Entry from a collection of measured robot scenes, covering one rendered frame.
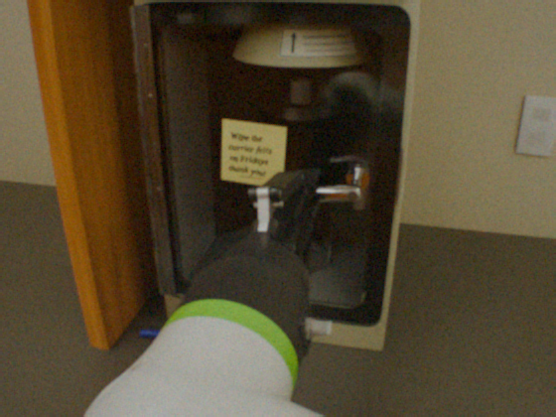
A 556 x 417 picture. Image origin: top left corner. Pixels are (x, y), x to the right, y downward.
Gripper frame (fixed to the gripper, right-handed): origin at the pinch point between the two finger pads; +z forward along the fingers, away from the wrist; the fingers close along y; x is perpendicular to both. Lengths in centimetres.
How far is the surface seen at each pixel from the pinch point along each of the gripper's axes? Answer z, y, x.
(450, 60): 49, 5, -19
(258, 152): 4.1, 3.8, 5.7
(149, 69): 4.2, 14.9, 17.3
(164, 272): 4.2, -12.7, 22.4
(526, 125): 48, -8, -33
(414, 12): 5.4, 17.3, -13.0
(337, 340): 5.3, -24.5, -0.5
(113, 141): 5.8, 6.2, 25.7
